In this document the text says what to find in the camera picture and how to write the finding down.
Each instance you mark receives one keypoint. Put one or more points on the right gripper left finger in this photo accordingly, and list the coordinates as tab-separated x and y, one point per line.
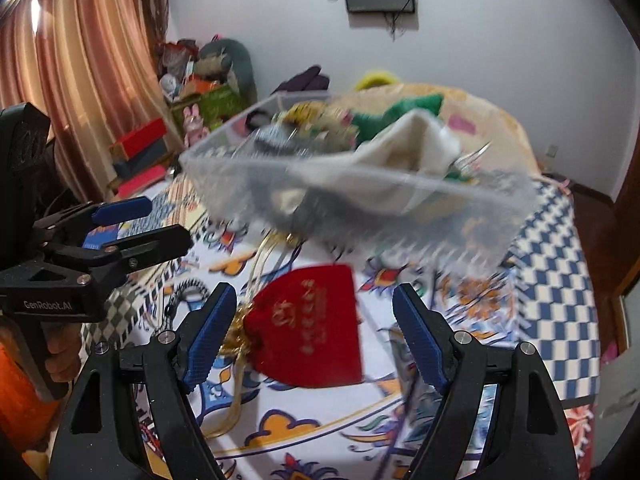
100	436

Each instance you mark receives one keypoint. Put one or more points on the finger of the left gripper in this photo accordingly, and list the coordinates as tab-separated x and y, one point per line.
141	251
122	211

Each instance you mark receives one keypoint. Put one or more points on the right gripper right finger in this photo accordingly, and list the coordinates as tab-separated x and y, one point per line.
528	436

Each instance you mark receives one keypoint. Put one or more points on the grey knit item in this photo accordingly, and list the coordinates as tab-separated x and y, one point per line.
279	140

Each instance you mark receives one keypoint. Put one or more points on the red drawstring pouch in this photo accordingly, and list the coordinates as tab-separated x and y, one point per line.
303	328

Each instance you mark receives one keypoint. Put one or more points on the floral fabric piece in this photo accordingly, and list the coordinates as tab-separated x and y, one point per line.
324	127

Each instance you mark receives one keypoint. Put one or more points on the green knit sock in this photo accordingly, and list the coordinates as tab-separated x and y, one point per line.
370	125

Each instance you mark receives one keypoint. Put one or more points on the white drawstring pouch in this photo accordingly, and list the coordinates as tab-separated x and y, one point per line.
380	176

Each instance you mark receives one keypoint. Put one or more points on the clear plastic storage box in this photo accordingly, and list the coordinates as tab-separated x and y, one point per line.
467	224

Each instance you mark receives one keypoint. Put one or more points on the person's left hand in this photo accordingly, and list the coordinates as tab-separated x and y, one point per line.
64	344

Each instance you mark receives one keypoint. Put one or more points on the red gift box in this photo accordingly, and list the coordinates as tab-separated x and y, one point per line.
137	140

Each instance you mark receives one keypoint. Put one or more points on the pink rabbit plush toy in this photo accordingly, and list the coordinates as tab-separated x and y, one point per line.
193	126

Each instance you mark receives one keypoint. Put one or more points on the green storage box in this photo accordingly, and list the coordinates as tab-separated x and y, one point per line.
215	106

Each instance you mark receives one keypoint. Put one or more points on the orange striped curtain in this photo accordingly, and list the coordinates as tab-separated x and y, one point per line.
91	66

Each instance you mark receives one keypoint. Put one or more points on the grey wolf plush toy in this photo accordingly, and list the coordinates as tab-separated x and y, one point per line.
228	59

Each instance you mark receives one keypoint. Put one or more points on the dark purple clothing pile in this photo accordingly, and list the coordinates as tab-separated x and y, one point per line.
312	79

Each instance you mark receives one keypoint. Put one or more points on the yellow curved pillow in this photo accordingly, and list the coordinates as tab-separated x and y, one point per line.
375	79

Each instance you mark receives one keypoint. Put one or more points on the yellow fleece blanket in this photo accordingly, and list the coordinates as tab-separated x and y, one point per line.
473	120

